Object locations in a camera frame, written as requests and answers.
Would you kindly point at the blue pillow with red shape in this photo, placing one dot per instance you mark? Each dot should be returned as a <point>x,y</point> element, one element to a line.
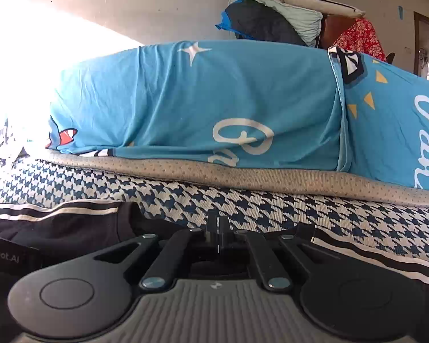
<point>389,132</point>

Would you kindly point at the houndstooth bed mat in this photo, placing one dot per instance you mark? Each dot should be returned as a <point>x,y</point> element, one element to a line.
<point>236,200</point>

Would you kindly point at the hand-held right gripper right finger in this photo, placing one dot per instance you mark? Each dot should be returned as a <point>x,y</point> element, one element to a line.
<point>224,235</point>

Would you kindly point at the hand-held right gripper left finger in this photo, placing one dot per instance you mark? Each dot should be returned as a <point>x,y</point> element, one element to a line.
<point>211,235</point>

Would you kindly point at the dark chair back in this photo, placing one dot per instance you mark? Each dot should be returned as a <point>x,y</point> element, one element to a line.
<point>390,59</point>

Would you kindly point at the red floral cloth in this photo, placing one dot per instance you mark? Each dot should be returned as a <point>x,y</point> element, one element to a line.
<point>361,39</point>

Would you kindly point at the blue printed quilt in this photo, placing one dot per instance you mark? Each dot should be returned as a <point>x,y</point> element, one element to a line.
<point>3,137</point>

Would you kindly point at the blue pillow with star print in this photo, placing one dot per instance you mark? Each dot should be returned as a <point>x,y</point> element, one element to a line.
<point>200,96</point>

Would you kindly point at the black striped t-shirt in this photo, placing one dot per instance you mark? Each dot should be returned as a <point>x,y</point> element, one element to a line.
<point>85,228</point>

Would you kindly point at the white cushion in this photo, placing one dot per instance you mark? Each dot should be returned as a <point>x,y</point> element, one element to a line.
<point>325,5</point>

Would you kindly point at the wooden door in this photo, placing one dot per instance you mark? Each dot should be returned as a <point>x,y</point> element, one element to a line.
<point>425,50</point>

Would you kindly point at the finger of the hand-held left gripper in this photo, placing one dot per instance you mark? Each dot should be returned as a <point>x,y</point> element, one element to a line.
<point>7,257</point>

